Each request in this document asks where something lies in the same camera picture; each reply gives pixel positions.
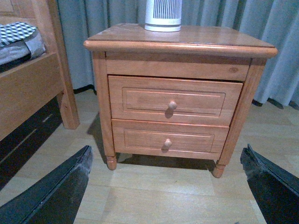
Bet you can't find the grey mattress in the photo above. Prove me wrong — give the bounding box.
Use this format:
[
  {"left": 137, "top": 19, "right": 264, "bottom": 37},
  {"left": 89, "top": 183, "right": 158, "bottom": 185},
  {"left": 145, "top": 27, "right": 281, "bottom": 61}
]
[{"left": 0, "top": 30, "right": 46, "bottom": 65}]

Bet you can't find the checkered bed sheet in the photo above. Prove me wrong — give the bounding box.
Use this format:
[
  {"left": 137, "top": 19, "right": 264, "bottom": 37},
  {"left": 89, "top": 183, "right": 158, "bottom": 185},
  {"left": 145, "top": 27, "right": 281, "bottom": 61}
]
[{"left": 0, "top": 22, "right": 38, "bottom": 47}]

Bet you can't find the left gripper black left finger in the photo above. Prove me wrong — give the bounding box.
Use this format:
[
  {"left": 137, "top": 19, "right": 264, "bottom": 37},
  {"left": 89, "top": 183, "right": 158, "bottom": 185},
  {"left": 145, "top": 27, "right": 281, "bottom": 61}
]
[{"left": 0, "top": 146, "right": 93, "bottom": 224}]

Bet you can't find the grey curtain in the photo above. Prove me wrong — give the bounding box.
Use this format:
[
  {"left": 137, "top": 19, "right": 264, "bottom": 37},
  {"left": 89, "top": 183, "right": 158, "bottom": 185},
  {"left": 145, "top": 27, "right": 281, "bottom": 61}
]
[{"left": 57, "top": 0, "right": 299, "bottom": 105}]

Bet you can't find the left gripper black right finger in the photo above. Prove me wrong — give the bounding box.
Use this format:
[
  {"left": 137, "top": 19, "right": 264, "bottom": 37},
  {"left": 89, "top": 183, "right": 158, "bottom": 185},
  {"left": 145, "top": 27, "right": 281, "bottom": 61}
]
[{"left": 240, "top": 145, "right": 299, "bottom": 224}]

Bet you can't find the wooden drawer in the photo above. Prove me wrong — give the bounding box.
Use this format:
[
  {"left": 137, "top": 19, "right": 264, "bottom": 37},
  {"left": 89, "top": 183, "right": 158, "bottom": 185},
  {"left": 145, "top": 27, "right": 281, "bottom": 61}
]
[
  {"left": 108, "top": 75, "right": 242, "bottom": 126},
  {"left": 112, "top": 119, "right": 229, "bottom": 160}
]

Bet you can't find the wooden nightstand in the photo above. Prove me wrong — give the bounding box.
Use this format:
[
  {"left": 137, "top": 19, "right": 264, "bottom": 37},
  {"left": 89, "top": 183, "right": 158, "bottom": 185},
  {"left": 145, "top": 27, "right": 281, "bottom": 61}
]
[{"left": 84, "top": 24, "right": 278, "bottom": 178}]

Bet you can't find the wooden bed frame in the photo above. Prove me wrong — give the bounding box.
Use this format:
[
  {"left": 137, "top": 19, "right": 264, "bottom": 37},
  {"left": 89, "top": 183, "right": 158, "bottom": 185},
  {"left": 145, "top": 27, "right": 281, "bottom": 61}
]
[{"left": 0, "top": 0, "right": 79, "bottom": 139}]

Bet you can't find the white cylindrical air purifier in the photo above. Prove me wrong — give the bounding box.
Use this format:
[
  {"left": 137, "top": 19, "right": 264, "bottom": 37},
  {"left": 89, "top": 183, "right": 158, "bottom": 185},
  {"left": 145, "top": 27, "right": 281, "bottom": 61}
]
[{"left": 144, "top": 0, "right": 182, "bottom": 32}]

